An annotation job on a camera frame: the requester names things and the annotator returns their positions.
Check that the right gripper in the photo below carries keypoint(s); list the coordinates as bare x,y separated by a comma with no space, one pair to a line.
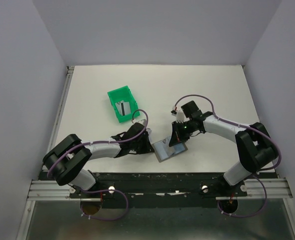
177,136

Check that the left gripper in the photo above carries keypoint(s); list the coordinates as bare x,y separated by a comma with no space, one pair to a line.
148,147

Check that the silver diamond print card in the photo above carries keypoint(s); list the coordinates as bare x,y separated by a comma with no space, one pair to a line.
165,143

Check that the grey card holder wallet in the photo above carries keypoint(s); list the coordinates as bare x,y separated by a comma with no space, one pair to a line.
165,154

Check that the green plastic bin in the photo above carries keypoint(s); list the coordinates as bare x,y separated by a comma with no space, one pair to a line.
123,93

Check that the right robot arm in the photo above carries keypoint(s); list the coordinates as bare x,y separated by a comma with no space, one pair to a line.
254,146

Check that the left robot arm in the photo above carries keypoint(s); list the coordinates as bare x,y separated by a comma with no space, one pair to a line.
66,161

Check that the silver card beside diamond card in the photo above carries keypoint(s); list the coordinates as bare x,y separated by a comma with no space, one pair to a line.
149,131

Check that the cards in green bin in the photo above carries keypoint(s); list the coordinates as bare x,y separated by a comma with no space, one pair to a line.
123,107

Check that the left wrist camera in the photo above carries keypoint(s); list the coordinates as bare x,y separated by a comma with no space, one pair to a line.
143,122

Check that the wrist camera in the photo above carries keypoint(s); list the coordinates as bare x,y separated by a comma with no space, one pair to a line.
143,122
178,114

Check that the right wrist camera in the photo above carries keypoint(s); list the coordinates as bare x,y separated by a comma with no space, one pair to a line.
178,114

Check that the aluminium left side rail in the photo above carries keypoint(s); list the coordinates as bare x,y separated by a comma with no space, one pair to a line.
57,134

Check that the aluminium rail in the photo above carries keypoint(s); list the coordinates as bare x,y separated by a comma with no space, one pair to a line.
57,134
276,188

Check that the aluminium front rail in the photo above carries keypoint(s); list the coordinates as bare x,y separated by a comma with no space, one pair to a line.
276,188

